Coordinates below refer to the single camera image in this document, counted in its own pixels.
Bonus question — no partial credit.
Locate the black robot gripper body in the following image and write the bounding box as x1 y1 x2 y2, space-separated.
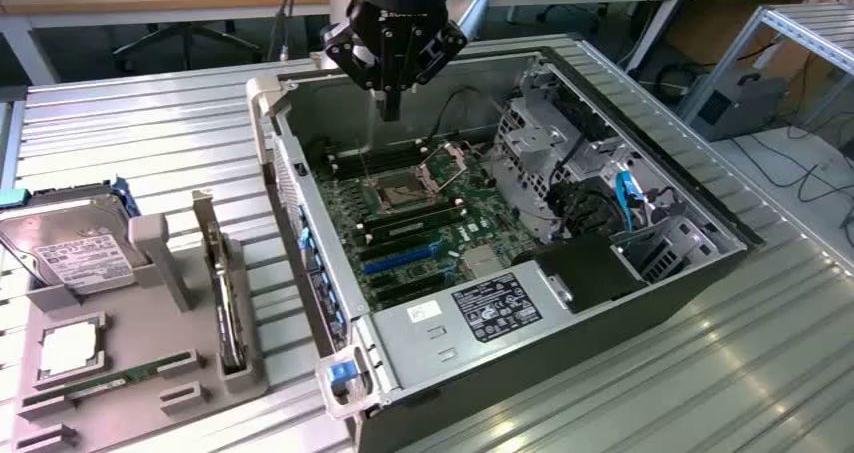
347 0 455 82

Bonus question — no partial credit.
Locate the black graphics card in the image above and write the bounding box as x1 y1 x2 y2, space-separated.
191 188 250 375

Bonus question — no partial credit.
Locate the thin socket locking lever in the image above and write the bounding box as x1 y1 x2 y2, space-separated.
358 92 377 187

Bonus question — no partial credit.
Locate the metal drive cage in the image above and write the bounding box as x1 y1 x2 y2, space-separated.
497 62 626 234

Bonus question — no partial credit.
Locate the metal socket cover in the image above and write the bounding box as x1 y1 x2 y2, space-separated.
417 141 483 194

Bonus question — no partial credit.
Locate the black office chair base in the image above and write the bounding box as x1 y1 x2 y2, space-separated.
110 20 266 74

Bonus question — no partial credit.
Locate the CPU socket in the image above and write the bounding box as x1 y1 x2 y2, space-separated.
373 170 446 214

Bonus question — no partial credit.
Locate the black stand pole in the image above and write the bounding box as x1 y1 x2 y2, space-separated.
626 0 706 74

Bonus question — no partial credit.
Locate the green motherboard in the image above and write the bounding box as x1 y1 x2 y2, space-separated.
313 137 535 312

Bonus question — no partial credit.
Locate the installed RAM stick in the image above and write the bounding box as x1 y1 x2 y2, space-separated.
363 206 463 242

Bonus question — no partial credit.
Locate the blue expansion slot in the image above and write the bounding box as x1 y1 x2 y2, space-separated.
359 245 439 275

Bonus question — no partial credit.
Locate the silver chipset heatsink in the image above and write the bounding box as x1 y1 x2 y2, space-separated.
463 247 507 277

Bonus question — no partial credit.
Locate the gray box device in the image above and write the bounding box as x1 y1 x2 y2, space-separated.
686 70 790 143

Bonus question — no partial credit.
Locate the metal disk bay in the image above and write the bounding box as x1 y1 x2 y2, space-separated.
613 212 748 280

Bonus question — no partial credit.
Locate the gray power supply unit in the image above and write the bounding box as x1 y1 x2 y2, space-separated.
370 260 577 390

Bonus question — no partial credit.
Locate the hard disk with blue carrier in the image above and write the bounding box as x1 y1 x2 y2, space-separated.
0 175 146 297

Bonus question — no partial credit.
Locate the open black PC case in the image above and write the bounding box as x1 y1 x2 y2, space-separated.
245 45 766 453

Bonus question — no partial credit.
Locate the gray parts rack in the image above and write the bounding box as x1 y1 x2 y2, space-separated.
12 212 269 453

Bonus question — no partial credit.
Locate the gray case foot blue latch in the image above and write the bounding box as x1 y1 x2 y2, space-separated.
313 345 379 420

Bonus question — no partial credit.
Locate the silver CPU chip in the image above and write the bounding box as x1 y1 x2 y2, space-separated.
36 320 103 377

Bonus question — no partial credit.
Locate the green RAM stick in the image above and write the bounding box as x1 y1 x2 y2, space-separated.
23 355 195 407

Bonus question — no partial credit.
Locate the thin black wire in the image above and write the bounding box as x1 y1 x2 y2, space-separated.
426 87 503 142

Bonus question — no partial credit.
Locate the black hanging cable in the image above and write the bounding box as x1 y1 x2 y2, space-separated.
270 0 302 64

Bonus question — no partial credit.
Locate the black cable bundle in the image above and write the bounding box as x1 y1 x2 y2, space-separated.
546 180 629 240

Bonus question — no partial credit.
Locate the blue data wire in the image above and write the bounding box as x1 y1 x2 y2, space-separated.
616 169 648 235

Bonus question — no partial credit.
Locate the aluminium frame table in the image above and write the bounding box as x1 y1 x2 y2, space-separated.
680 2 854 142

